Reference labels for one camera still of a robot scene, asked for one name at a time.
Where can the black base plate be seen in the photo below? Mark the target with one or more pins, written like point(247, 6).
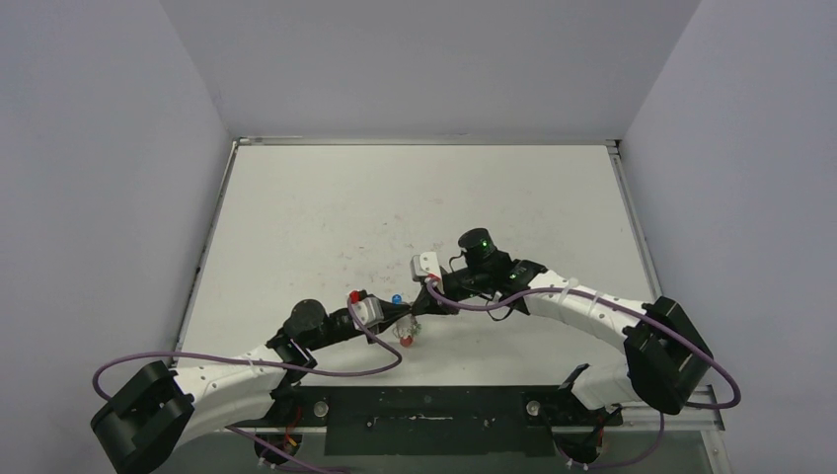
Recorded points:
point(426, 420)

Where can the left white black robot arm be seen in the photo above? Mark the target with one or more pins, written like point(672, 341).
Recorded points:
point(160, 408)

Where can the large keyring with red sleeve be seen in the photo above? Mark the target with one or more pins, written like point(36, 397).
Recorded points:
point(406, 330)

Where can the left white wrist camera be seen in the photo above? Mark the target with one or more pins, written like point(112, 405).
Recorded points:
point(364, 310)

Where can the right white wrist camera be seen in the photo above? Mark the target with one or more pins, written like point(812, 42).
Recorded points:
point(424, 267)

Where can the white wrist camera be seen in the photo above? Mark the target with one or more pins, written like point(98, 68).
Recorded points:
point(364, 310)
point(424, 267)

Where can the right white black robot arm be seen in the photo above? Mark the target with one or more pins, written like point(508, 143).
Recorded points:
point(665, 358)

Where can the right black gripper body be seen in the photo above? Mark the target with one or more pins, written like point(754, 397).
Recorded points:
point(436, 290)

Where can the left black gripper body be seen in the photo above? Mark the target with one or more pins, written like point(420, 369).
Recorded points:
point(338, 331)

